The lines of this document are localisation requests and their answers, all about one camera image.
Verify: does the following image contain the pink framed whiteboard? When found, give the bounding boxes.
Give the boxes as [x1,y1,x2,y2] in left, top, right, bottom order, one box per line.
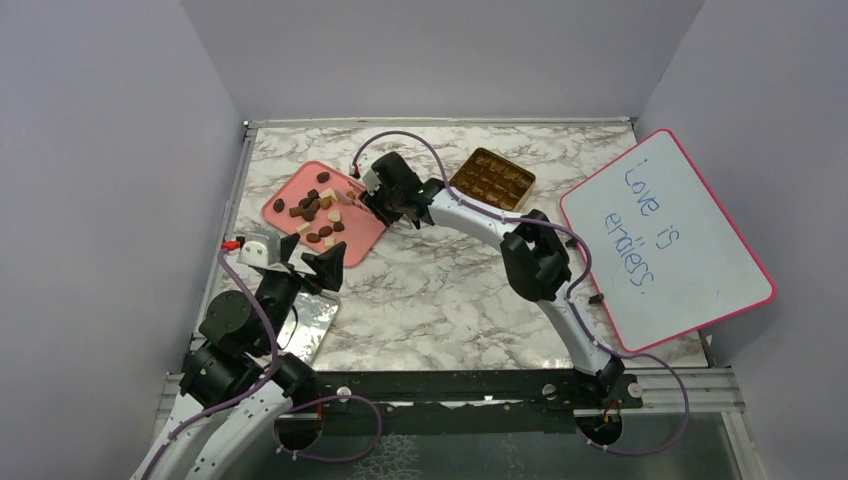
[560,129,777,353]

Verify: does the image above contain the pink plastic tray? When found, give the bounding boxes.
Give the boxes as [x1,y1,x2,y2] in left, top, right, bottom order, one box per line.
[261,161,385,267]

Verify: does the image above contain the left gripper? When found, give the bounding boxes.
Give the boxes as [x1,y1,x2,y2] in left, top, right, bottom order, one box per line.
[255,232,347,353]

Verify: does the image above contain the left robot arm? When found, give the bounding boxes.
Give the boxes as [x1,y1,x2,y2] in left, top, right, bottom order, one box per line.
[133,233,346,479]

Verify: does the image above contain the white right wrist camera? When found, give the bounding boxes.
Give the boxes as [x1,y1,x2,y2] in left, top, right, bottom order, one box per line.
[361,169,381,195]

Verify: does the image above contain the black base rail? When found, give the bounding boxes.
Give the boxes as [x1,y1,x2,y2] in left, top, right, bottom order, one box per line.
[275,369,644,452]

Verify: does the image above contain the gold chocolate tin box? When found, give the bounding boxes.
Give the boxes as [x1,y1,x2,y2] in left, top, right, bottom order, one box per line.
[450,147,536,212]

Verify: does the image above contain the pink silicone tongs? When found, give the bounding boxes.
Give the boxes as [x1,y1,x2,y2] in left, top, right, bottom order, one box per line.
[335,189,367,211]

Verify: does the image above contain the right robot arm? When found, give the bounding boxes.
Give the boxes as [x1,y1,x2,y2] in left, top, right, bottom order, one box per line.
[356,152,624,407]

